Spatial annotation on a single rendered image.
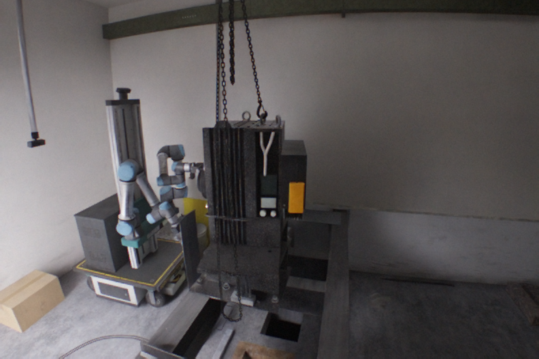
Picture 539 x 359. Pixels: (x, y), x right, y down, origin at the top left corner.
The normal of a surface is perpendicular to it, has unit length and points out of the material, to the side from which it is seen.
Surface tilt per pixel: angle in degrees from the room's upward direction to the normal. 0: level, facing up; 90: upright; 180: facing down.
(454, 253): 90
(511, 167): 90
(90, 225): 90
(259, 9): 90
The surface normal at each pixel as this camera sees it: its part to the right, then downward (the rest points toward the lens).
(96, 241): -0.17, 0.22
